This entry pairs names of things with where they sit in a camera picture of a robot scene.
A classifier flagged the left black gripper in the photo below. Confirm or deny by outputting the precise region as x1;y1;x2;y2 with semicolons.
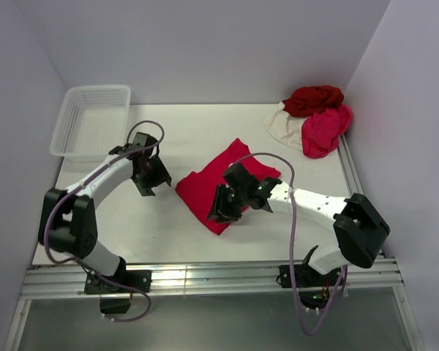
132;154;171;197

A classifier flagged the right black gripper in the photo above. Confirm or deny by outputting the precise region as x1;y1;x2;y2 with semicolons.
206;182;248;223

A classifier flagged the bright red t-shirt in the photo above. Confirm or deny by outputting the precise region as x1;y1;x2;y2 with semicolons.
174;137;282;235

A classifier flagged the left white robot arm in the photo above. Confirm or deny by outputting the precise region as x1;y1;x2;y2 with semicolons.
38;132;172;294

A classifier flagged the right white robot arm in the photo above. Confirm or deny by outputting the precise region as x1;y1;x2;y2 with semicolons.
207;163;390;286

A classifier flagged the white plastic mesh basket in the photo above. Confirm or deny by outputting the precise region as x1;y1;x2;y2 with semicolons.
49;85;131;162

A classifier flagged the white t-shirt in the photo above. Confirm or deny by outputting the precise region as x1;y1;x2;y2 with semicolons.
264;102;306;151

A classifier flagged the pink t-shirt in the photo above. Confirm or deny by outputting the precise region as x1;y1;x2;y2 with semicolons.
301;105;353;159

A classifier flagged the dark red t-shirt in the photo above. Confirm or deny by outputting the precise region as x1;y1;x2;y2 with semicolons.
282;86;344;118

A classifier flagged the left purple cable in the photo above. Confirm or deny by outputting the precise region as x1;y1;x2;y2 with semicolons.
43;120;166;323

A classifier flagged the aluminium mounting rail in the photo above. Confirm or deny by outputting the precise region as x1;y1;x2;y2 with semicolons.
18;257;404;301

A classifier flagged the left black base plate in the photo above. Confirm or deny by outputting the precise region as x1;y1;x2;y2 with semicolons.
83;270;152;295

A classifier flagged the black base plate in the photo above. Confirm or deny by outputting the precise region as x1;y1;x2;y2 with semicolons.
83;270;152;295
275;265;341;288

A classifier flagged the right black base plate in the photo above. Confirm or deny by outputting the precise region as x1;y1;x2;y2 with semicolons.
275;265;341;288

